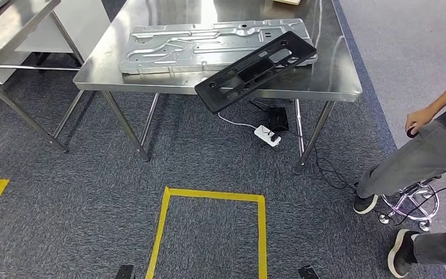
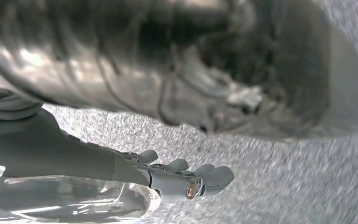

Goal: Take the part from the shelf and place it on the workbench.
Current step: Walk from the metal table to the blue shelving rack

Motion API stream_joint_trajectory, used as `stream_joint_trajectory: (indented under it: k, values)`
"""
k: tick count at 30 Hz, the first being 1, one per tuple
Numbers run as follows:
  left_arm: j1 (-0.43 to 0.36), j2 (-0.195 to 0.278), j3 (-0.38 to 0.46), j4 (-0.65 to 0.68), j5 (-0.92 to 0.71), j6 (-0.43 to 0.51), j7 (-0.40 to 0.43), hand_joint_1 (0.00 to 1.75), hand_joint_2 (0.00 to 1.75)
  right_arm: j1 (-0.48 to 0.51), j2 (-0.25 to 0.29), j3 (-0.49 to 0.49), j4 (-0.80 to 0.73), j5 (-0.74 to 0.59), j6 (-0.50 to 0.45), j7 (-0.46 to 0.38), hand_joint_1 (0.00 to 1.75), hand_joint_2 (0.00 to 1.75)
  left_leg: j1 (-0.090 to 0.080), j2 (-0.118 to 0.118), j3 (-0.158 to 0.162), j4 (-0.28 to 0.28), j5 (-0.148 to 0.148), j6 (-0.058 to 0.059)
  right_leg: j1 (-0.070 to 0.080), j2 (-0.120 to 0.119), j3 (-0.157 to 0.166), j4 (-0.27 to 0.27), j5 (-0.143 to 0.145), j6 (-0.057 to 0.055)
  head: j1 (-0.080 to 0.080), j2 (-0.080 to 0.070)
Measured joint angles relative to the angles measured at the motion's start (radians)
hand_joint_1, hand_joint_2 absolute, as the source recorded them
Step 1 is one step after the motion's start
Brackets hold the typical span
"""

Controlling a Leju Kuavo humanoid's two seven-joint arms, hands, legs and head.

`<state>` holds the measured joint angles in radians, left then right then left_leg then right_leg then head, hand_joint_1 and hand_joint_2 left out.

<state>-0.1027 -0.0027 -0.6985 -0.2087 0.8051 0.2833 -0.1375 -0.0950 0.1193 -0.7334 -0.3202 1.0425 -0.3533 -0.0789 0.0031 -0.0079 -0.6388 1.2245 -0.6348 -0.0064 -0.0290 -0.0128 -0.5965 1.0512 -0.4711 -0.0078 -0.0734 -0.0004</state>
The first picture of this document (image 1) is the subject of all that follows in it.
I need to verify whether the black plastic plate holder part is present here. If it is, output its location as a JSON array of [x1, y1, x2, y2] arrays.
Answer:
[[194, 30, 318, 115]]

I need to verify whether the stainless steel workbench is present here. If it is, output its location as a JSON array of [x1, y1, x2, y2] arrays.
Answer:
[[73, 0, 364, 176]]

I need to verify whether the white power strip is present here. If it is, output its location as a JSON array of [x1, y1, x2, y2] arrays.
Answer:
[[253, 124, 282, 148]]

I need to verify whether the black power adapter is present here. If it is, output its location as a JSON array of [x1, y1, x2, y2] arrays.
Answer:
[[267, 107, 290, 132]]

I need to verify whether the pressed sheet metal panel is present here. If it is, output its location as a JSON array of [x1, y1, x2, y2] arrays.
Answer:
[[119, 18, 318, 74]]

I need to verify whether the person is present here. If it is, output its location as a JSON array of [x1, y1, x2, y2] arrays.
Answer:
[[353, 67, 446, 279]]

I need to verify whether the chrome stool base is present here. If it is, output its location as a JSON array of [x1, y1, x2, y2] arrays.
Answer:
[[379, 176, 442, 233]]

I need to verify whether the stainless steel table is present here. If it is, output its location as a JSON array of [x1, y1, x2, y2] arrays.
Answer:
[[0, 0, 85, 153]]

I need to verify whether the white floor cable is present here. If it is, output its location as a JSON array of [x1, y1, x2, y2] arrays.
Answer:
[[217, 112, 258, 130]]

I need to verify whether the thin black floor cable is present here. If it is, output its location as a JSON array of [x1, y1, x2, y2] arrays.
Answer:
[[311, 146, 358, 191]]

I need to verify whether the white pedestal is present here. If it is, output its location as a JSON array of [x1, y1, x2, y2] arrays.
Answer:
[[0, 0, 110, 85]]

